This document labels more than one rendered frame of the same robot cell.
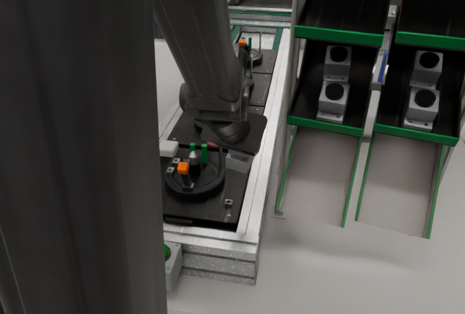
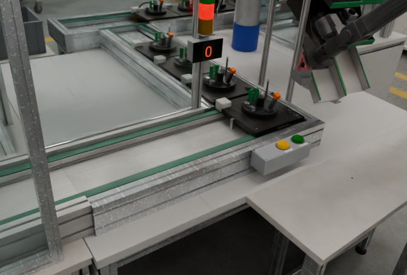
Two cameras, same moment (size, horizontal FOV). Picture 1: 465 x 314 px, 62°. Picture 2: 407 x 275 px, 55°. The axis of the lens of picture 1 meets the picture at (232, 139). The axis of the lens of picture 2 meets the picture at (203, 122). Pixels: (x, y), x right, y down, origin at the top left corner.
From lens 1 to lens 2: 1.20 m
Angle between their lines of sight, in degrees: 39
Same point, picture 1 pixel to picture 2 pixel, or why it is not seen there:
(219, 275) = not seen: hidden behind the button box
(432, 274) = (358, 112)
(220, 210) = (291, 115)
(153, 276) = not seen: outside the picture
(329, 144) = not seen: hidden behind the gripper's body
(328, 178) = (324, 79)
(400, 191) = (347, 75)
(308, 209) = (324, 97)
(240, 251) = (319, 124)
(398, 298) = (360, 123)
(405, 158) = (341, 60)
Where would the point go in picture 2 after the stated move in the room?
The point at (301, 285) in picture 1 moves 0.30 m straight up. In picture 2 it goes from (332, 136) to (350, 66)
